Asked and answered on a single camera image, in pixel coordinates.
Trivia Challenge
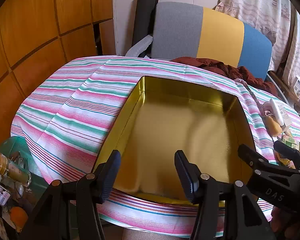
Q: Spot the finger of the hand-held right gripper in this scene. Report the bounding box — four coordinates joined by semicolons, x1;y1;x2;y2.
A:
274;140;300;167
237;144;273;178

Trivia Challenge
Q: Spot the patterned white curtain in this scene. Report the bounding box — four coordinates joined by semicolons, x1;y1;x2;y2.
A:
219;0;300;80

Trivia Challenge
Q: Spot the grey yellow blue chair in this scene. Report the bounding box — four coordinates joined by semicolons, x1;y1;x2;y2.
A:
125;1;273;80

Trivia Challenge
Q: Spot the yellow lid spice jar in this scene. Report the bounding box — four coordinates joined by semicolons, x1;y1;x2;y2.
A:
0;152;32;187

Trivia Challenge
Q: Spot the dark red jacket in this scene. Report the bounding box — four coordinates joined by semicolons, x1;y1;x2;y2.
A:
170;57;282;98

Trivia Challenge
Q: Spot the striped tablecloth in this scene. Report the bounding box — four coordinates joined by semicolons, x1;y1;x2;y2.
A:
10;55;300;238

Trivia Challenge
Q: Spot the yellow cloth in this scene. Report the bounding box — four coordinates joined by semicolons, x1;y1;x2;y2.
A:
264;116;283;137

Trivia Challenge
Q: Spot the gold tin box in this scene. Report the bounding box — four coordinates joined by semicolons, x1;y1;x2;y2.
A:
92;76;257;207

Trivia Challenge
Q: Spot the black rolled mat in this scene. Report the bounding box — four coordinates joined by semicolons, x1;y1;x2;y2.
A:
132;0;159;53

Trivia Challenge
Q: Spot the orange fruit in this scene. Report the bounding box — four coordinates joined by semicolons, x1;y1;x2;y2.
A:
9;206;29;227

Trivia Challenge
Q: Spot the wooden cabinet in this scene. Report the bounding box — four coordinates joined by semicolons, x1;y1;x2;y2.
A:
0;0;115;135

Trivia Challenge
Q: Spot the dark wooden shelf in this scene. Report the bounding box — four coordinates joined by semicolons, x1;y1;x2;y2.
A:
267;70;300;120

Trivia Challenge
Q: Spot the person's right hand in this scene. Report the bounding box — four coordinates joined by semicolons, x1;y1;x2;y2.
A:
270;205;300;240

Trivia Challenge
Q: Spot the thin striped cord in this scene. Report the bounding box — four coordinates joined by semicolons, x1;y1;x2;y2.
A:
245;82;263;109

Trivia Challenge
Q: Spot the green plastic container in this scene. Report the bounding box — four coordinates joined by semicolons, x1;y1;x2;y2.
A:
0;136;52;207

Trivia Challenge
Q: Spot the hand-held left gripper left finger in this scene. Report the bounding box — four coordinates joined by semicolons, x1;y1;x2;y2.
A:
19;149;122;240

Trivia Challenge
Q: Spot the white rectangular bar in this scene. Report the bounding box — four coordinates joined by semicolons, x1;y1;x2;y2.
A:
269;98;285;126

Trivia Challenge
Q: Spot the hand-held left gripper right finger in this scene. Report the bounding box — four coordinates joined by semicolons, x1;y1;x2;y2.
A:
174;150;277;240

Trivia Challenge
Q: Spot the beige printed paper box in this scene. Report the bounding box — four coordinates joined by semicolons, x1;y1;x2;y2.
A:
277;104;295;128

